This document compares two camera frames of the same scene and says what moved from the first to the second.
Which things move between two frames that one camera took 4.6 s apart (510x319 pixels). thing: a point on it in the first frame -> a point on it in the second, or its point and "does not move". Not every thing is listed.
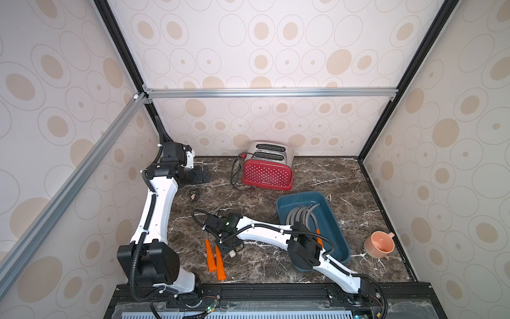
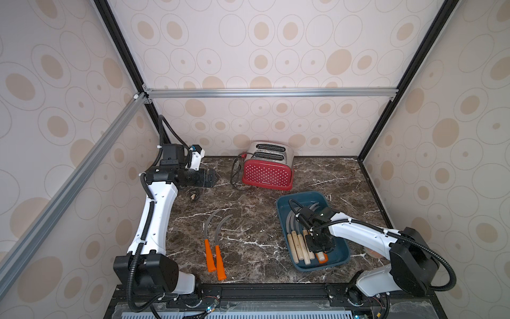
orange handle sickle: x=211 y=262 does not move
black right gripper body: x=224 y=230 -> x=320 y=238
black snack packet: x=194 y=195 does not move
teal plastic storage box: x=323 y=218 does not move
